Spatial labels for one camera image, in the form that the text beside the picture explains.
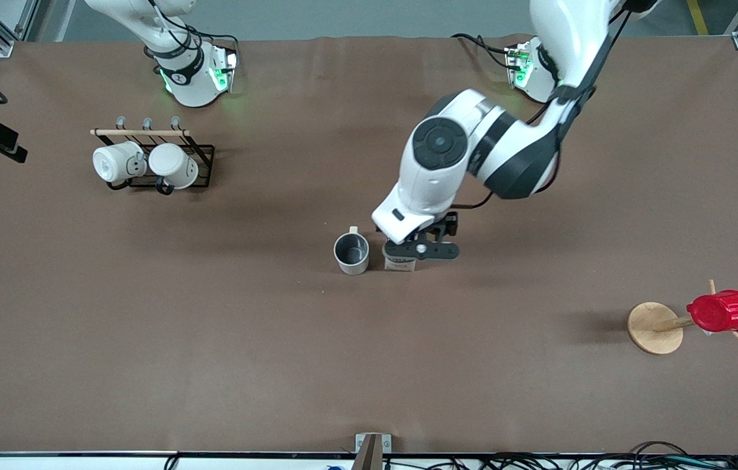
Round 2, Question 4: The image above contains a blue white milk carton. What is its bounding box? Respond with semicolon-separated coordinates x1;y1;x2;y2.
383;243;417;273

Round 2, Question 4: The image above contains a grey mug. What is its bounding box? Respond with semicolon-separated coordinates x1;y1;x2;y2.
333;226;371;276

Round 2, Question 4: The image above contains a red plastic cup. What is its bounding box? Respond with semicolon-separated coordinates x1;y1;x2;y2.
686;290;738;334

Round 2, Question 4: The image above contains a white mug with dark print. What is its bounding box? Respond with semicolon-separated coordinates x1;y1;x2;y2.
93;141;147;185

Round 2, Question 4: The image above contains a brown table cover sheet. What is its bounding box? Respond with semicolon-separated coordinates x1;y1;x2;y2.
0;35;738;456

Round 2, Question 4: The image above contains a plain white mug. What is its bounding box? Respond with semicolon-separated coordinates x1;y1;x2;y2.
148;143;200;191

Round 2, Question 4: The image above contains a wooden mug tree stand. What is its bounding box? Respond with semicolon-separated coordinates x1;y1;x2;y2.
627;279;738;356

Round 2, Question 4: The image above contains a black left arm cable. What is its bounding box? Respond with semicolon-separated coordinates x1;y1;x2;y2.
455;0;627;211

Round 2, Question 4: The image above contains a black left base cable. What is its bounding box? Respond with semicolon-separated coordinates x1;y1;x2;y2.
452;33;514;70

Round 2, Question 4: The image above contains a black base cable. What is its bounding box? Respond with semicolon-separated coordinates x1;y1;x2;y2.
452;33;514;70
147;0;241;66

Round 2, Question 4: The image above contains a black wire mug rack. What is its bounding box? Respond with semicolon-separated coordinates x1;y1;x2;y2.
90;116;216;195

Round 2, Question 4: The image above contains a grey metal bracket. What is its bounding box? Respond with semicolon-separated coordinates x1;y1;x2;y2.
355;433;392;454

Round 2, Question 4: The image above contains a brown camera post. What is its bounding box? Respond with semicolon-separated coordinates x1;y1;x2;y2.
352;434;384;470

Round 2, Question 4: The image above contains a black right base cable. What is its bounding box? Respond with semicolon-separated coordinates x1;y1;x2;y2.
147;0;241;66

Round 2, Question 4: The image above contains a black cable bundle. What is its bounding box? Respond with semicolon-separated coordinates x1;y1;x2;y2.
382;441;738;470

